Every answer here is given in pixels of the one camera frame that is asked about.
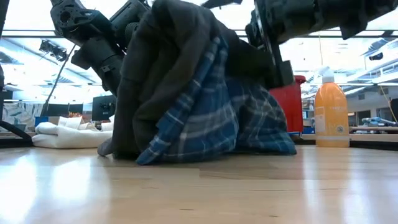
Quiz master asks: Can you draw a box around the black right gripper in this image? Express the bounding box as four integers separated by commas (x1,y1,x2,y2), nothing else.
244,0,315,90

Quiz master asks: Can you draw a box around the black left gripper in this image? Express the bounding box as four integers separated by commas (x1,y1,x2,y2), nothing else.
70,36,125,98

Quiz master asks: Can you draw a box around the dark grey garment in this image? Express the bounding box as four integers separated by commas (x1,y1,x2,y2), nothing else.
97,0,272,160

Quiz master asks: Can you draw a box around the blue plaid cloth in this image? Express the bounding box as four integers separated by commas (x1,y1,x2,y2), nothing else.
136,35,298,166

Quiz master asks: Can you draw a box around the red plastic laundry bin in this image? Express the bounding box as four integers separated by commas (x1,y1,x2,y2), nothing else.
269,75,307,135

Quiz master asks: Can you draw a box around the black ceiling spotlight cluster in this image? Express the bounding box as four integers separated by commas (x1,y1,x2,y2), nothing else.
39,39,68,62

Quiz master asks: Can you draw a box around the black computer monitor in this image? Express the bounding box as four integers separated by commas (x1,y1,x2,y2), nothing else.
91,95,118,122

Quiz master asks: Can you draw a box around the cream canvas tote bag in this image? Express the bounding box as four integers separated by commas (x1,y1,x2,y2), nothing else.
32,115,114,149

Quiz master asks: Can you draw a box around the orange spray bottle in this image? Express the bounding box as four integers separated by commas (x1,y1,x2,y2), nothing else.
313,65,351,148

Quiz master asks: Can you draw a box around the light orange desk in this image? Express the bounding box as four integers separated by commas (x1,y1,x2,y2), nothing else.
300,126,398,143

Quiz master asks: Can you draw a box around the long black hanging cable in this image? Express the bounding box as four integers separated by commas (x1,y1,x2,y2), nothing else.
40,43,77,118

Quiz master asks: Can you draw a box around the thin hanging cable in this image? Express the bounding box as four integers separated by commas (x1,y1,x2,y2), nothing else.
318,33,324,67

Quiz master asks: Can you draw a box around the black ceiling rail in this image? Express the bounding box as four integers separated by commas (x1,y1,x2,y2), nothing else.
0,29,394,39

